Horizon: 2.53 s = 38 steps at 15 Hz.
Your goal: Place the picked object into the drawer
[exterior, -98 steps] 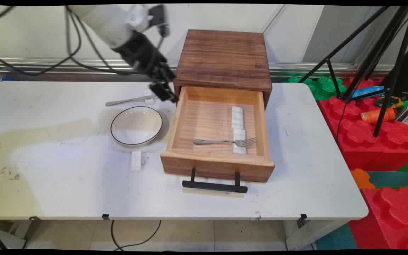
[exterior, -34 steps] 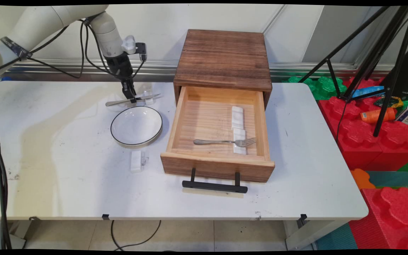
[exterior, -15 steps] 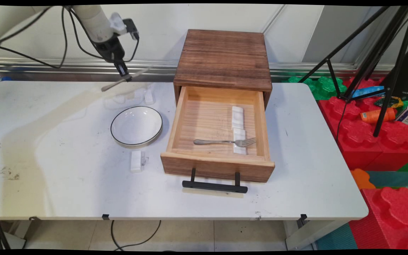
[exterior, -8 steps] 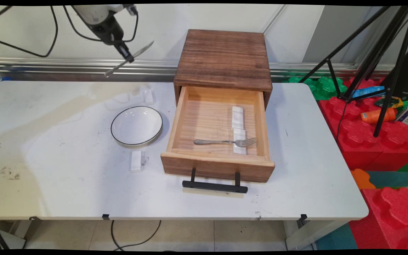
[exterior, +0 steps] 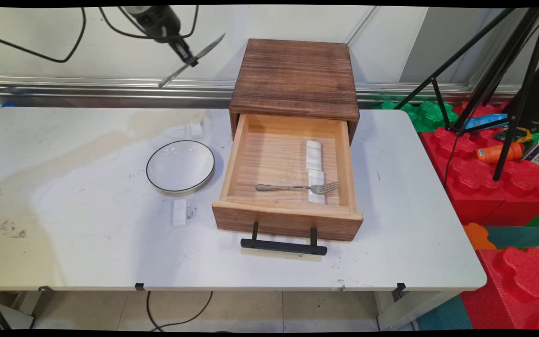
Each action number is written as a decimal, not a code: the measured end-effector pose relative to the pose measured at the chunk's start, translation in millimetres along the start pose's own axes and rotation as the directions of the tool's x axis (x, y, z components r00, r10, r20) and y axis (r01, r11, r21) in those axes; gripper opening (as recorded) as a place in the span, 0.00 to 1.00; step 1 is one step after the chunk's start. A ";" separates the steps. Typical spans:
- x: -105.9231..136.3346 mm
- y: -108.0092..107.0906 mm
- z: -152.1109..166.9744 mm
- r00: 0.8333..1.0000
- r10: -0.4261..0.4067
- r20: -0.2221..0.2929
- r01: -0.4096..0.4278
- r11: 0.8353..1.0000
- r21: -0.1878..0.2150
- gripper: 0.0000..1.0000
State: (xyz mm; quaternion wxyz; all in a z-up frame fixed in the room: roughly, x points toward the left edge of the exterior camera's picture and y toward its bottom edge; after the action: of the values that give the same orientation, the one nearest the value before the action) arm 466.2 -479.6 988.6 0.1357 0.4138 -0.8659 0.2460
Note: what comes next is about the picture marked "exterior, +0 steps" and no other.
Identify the large red foam block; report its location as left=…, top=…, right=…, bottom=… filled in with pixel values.
left=419, top=125, right=539, bottom=227

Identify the blue plastic packet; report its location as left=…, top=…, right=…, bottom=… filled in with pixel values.
left=463, top=113, right=509, bottom=131

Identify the black drawer handle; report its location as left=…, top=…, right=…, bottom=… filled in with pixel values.
left=240, top=221, right=328, bottom=256

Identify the orange foam piece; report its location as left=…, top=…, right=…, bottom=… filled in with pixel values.
left=462, top=222, right=497, bottom=251

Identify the light wooden drawer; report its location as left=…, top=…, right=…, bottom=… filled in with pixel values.
left=211, top=112, right=364, bottom=242

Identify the white bowl with black rim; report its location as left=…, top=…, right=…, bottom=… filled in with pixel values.
left=146, top=139, right=216, bottom=195

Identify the orange plastic bottle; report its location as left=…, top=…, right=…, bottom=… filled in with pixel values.
left=475, top=141, right=524, bottom=164

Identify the silver fork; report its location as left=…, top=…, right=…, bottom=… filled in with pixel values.
left=255, top=181, right=340, bottom=195

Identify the black camera tripod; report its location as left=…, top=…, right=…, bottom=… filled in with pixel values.
left=393, top=7, right=539, bottom=182

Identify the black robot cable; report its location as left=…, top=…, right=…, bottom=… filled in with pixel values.
left=98, top=6, right=200, bottom=41
left=0, top=7, right=87, bottom=64

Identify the dark green snack packet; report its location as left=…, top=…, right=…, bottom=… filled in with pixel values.
left=494, top=127, right=533, bottom=143

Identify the white table leg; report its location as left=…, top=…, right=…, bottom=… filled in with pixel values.
left=374, top=290, right=459, bottom=331

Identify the dark wooden drawer cabinet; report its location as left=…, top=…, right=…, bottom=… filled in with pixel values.
left=228, top=38, right=361, bottom=145

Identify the teal floor mat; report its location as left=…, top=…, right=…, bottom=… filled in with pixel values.
left=415, top=294, right=474, bottom=331

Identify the silver table knife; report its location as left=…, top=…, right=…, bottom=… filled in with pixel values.
left=158, top=32, right=227, bottom=88

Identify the black floor cable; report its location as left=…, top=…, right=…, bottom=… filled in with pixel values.
left=146, top=290, right=214, bottom=332

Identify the green foam block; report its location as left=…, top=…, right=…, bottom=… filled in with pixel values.
left=380, top=100, right=460, bottom=133

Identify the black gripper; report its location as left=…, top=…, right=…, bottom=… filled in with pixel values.
left=124, top=6, right=201, bottom=68

